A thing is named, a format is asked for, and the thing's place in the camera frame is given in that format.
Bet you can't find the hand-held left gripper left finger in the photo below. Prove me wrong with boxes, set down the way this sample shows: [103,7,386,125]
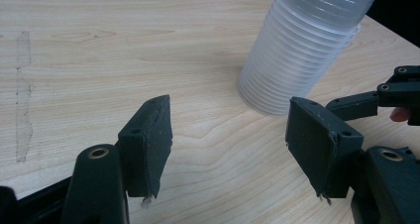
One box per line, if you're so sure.
[117,94,173,198]

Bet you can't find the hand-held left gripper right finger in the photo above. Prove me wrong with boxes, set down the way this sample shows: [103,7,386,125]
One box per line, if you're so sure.
[285,96,365,199]

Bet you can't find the stack of clear plastic cups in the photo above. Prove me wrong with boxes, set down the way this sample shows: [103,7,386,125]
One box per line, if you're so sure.
[237,0,385,117]

